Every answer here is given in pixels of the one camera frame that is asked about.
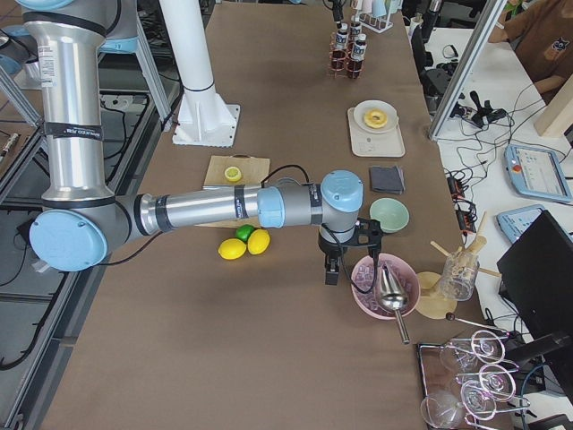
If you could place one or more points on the cream serving tray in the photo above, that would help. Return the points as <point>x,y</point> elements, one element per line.
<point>365,144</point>

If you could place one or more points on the aluminium frame post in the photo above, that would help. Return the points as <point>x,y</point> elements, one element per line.
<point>474,47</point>

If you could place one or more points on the copper wire bottle rack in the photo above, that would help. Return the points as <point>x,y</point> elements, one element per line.
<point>346,52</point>

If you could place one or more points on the dark tea bottle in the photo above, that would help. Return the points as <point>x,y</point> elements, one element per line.
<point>338,49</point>

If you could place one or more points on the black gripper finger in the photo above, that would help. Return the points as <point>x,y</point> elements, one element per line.
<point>336,6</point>

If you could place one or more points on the black laptop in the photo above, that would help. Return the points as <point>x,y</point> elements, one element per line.
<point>537,276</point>

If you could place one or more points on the round wooden stand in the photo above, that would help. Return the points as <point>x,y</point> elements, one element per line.
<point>432,303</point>

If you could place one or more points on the teach pendant tablet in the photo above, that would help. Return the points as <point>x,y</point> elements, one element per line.
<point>536,173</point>

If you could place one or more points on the pink bowl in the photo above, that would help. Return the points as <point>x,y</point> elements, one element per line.
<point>365,309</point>

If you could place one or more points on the bamboo cutting board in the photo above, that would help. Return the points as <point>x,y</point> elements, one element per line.
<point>253,170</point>

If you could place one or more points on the clear ice cubes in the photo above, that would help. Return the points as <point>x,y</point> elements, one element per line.
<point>367,277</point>

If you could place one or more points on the white wire cup rack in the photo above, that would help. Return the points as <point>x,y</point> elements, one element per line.
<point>373,14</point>

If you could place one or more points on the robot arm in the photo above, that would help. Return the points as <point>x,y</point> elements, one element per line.
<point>83,221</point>

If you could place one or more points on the green lime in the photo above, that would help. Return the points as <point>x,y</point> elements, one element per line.
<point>244,232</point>

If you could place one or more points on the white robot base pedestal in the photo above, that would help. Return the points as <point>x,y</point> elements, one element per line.
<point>204,118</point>

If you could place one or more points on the white plate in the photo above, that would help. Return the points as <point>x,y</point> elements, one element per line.
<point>366,105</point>

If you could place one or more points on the steel ice scoop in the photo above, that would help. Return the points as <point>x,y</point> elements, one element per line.
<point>392,297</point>

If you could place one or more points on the tea bottle white cap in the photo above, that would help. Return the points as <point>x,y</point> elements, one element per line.
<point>355,61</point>

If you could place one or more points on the yellow lemon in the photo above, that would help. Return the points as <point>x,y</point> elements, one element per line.
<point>258,241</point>
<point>232,249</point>

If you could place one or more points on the wine glass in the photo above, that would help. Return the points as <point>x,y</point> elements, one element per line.
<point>466,354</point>
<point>479,403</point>
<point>442,410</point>
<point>495,379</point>

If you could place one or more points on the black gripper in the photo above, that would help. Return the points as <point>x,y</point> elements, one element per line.
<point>329,247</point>

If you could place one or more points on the green bowl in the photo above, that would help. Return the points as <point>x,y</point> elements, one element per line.
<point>392,214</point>

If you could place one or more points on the black glass tray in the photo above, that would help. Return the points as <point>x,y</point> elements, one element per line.
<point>435,376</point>

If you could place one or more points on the grey folded cloth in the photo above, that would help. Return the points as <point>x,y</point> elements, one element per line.
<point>389,180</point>

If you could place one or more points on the glazed donut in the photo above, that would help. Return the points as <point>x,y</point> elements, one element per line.
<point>375,118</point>

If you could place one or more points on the half lemon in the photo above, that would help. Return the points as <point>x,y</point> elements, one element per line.
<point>233,174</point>

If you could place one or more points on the person in brown shirt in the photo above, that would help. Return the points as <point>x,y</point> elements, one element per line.
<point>543,33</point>

